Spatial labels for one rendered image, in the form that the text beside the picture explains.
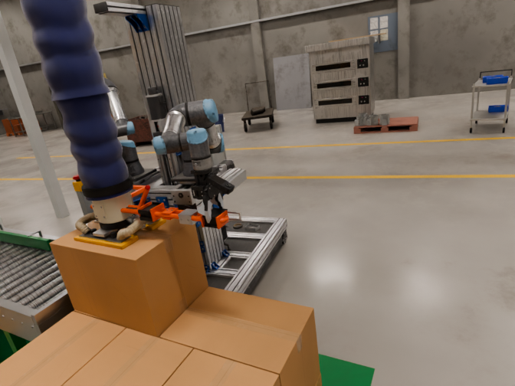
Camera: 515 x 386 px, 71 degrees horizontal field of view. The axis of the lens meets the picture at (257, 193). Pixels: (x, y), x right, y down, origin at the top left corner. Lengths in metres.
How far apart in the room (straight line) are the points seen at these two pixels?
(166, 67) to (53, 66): 0.87
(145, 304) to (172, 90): 1.32
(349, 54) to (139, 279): 7.74
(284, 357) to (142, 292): 0.65
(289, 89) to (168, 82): 9.90
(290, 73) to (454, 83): 4.77
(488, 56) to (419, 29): 1.93
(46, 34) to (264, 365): 1.52
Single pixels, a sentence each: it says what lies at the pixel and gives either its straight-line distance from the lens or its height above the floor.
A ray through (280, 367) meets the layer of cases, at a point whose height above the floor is 0.54.
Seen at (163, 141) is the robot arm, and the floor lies 1.40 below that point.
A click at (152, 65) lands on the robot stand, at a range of 2.47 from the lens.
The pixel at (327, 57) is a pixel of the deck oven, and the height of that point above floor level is 1.50.
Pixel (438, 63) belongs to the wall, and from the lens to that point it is 11.92.
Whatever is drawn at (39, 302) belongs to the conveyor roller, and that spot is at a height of 0.53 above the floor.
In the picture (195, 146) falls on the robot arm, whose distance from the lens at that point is 1.36.
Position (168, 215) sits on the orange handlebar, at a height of 1.08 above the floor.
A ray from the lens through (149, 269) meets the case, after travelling 1.66.
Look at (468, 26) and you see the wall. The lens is 11.95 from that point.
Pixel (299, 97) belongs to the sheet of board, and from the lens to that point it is 12.07.
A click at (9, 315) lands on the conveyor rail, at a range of 2.44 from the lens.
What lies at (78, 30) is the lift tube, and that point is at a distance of 1.71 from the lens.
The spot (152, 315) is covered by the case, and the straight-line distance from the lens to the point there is 1.74.
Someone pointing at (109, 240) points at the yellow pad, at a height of 0.97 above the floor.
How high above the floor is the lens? 1.64
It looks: 20 degrees down
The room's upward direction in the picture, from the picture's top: 8 degrees counter-clockwise
